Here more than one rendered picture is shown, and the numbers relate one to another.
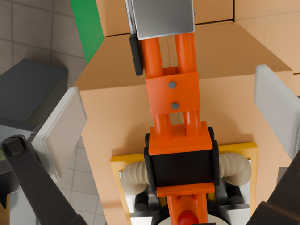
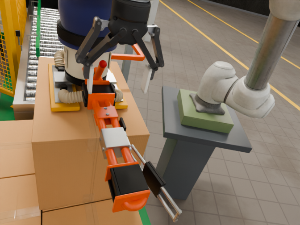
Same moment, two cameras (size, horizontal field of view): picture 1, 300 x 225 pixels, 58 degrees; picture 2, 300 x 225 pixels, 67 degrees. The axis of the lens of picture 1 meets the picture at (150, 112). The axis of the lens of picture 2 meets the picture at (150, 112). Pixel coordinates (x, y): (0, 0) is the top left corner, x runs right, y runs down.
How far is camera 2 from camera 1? 0.41 m
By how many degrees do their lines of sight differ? 27
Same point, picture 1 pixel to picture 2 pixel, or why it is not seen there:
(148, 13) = (119, 133)
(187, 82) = (101, 114)
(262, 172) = (44, 99)
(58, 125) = (147, 76)
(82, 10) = not seen: outside the picture
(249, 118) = (55, 122)
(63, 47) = (159, 210)
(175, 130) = (102, 105)
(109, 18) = not seen: hidden behind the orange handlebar
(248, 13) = (29, 217)
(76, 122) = (143, 82)
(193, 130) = (96, 101)
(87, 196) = not seen: hidden behind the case
